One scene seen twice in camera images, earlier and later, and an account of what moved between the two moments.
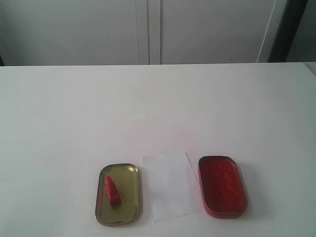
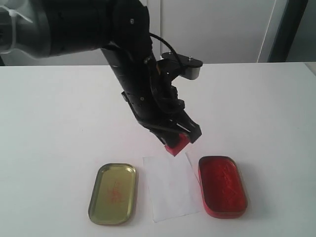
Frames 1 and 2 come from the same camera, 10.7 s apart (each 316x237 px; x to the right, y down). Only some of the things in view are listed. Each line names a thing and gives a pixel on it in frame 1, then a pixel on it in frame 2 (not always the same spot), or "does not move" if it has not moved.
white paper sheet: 175,189 does not move
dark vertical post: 295,41 does not move
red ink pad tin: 223,189 does not move
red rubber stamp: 112,191 to 184,140
